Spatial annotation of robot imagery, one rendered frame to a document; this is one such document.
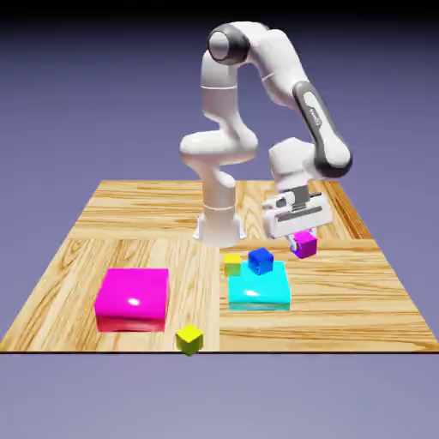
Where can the large magenta box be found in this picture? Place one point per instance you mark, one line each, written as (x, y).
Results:
(132, 298)

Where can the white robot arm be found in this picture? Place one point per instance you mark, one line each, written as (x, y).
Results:
(219, 144)

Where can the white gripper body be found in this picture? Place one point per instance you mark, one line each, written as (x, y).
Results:
(296, 219)

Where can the small blue cube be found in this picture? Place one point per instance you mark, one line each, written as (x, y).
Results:
(260, 261)

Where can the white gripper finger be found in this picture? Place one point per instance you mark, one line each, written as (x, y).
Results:
(293, 244)

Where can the large cyan box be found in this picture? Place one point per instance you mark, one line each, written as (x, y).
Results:
(259, 286)

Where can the small magenta cube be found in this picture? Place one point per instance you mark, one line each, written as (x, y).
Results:
(304, 244)

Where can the small yellow cube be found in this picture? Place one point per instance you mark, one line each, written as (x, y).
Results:
(189, 339)
(233, 264)

